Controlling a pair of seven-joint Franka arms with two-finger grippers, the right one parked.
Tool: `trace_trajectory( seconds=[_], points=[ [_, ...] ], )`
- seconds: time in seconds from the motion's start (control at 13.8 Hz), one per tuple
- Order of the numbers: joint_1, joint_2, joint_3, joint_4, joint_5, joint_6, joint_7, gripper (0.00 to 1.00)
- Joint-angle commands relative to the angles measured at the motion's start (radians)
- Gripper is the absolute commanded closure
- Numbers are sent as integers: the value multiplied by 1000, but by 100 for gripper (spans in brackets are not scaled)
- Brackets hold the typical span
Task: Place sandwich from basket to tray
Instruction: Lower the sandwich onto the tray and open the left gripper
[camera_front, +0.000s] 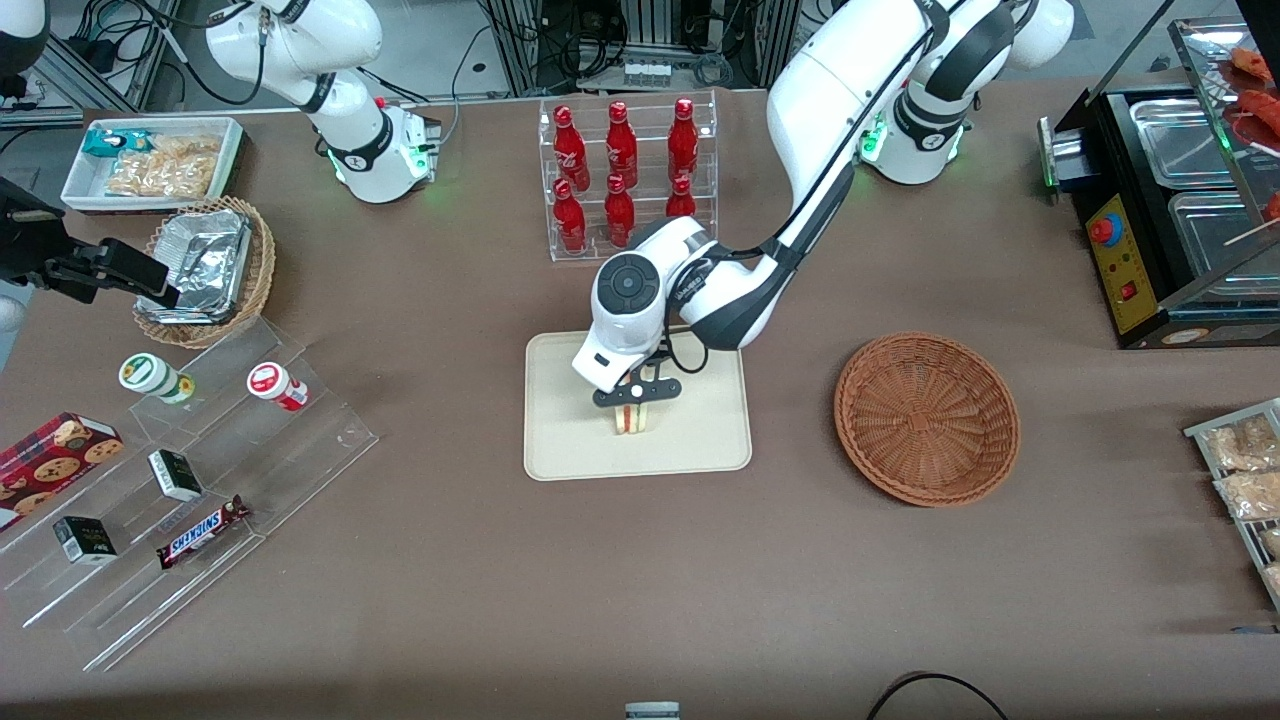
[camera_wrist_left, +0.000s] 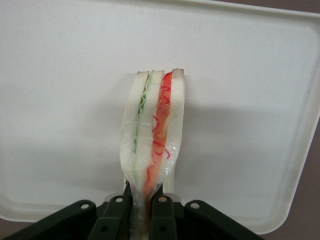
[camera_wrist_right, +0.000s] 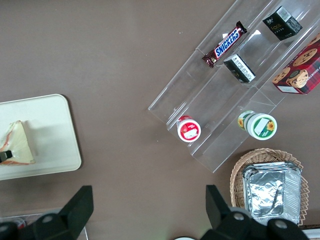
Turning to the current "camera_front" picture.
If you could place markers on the aluminium foil container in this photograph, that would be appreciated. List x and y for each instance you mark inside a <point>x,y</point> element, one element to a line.
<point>205,260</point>

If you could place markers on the red sausage on skewer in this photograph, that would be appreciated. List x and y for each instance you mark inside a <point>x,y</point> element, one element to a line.
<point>1273,207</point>

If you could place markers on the clear bag of chips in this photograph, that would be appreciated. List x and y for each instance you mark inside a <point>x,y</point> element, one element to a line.
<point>165,172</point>

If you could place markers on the black food warmer appliance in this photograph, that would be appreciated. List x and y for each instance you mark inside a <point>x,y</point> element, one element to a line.
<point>1150,250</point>

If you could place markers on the white power strip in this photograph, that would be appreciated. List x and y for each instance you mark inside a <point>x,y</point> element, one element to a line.
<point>648,72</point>

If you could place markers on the teal snack packet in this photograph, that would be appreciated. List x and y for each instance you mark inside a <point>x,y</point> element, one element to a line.
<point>105,142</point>

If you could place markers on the aluminium profile frame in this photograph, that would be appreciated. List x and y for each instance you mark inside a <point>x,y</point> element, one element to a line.
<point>520,50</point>

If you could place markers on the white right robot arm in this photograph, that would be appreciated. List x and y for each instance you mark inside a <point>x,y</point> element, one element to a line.
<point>370,160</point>

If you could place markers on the steel pan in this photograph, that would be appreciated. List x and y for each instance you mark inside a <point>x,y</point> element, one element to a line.
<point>1215,235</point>
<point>1180,145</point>

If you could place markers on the red lid white cup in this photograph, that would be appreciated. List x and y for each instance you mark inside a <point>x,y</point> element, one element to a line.
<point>272,384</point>

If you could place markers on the red emergency stop button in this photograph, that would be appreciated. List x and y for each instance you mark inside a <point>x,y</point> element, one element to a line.
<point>1104,230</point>

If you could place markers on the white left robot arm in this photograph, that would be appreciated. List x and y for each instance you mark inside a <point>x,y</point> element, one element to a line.
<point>830,90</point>

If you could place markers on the clear bag of snacks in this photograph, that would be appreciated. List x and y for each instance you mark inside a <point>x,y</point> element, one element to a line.
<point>1250,495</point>
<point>1240,445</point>
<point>1273,580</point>
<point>1270,542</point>

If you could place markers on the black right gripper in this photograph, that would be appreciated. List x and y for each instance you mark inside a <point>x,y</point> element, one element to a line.
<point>27,243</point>

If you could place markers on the red cola bottle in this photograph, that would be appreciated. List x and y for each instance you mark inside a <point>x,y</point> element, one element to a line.
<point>569,222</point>
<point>621,145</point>
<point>569,150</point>
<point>619,215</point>
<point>683,145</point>
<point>681,200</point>

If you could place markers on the small black carton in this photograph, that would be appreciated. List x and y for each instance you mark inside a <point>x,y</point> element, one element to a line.
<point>85,540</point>
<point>176,476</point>

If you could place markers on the clear acrylic bottle rack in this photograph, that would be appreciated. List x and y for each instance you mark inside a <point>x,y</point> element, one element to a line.
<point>645,115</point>

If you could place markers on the round brown wicker basket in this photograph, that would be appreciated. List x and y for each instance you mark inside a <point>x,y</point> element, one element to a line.
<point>925,420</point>

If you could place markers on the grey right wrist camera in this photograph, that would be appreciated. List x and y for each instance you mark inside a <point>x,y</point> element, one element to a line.
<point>8,316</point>

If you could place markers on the beige rectangular tray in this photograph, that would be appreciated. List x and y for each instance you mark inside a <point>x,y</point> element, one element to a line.
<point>700,430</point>

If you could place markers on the triangular sandwich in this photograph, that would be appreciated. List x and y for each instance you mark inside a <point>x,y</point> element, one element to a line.
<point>632,422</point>

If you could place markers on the tan wicker basket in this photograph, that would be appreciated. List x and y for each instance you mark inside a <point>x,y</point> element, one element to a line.
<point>262,265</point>

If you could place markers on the small grey device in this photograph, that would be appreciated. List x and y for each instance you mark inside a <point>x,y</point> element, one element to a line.
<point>652,711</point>

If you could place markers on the green lid white cup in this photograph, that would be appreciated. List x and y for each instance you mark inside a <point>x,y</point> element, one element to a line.
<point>148,374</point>

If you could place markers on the Snickers chocolate bar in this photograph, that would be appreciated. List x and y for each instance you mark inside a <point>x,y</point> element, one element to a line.
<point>200,533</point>

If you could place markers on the clear acrylic stepped shelf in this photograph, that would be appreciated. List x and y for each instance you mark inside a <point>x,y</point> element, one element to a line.
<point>300,450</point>

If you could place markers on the white rectangular snack bin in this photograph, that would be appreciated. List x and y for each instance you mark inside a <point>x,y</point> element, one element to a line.
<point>85,185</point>

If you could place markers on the red plaid cookie box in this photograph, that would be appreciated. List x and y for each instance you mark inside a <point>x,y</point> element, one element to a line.
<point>50,465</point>

